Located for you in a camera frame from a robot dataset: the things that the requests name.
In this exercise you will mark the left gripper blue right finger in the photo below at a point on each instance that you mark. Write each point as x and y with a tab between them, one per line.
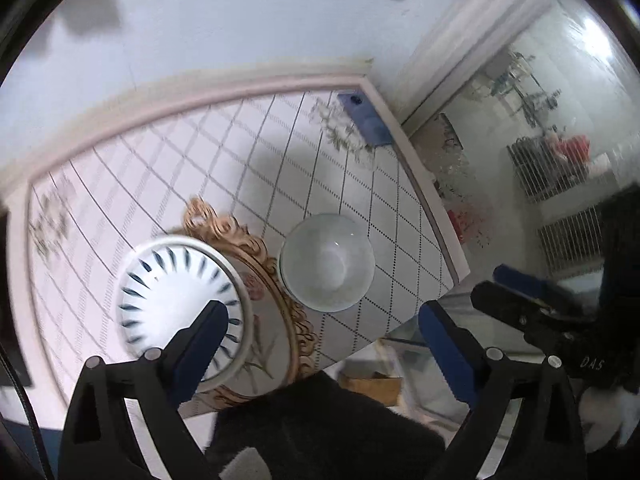
458	354

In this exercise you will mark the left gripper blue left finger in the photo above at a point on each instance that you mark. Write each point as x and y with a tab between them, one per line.
188	354

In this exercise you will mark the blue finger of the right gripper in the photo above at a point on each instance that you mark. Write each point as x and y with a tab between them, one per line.
528	285

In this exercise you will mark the white plate with blue stripes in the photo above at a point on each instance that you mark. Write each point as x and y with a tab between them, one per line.
163	284

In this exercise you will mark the white bowl with dark rim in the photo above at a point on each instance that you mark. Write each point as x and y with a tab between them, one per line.
326	263

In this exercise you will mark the glass sliding door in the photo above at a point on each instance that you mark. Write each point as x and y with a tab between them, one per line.
526	112

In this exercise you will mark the black fuzzy sleeve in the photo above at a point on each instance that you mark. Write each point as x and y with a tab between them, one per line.
315	429

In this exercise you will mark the floral diamond pattern table mat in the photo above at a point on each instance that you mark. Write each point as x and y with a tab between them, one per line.
237	167

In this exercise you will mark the blue smartphone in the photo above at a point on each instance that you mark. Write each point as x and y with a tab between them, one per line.
363	114

